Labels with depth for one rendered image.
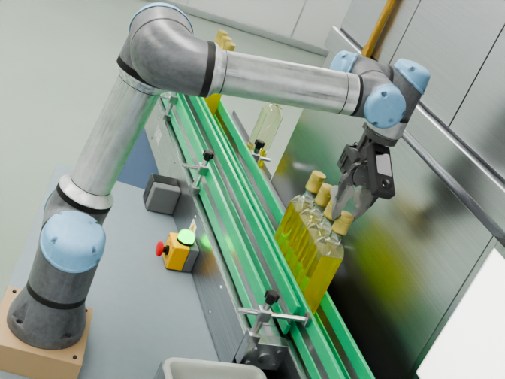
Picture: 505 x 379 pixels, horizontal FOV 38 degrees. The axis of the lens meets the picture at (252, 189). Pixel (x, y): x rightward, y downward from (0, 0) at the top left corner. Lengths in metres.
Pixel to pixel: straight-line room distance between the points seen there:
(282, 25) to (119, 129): 6.51
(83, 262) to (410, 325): 0.67
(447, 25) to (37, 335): 1.08
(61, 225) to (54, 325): 0.19
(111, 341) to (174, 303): 0.24
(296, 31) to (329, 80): 6.65
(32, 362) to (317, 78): 0.74
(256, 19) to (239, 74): 6.52
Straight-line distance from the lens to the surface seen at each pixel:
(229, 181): 2.04
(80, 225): 1.42
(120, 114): 1.40
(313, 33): 8.02
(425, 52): 1.77
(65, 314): 1.45
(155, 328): 1.71
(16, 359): 1.48
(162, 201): 2.12
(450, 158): 1.56
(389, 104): 1.31
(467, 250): 1.46
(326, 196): 1.67
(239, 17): 7.71
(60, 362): 1.47
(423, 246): 1.56
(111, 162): 1.44
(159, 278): 1.88
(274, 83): 1.27
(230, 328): 1.66
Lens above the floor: 1.78
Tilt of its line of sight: 24 degrees down
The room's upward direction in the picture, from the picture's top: 24 degrees clockwise
